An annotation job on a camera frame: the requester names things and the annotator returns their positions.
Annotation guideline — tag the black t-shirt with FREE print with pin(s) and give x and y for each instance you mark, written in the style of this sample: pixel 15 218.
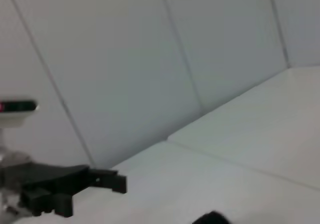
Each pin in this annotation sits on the black t-shirt with FREE print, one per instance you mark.
pixel 212 218

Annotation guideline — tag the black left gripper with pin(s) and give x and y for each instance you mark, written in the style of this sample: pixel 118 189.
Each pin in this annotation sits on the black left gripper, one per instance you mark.
pixel 45 177

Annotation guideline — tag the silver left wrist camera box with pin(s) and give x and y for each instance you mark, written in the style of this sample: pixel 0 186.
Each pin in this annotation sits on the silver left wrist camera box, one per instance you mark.
pixel 15 111

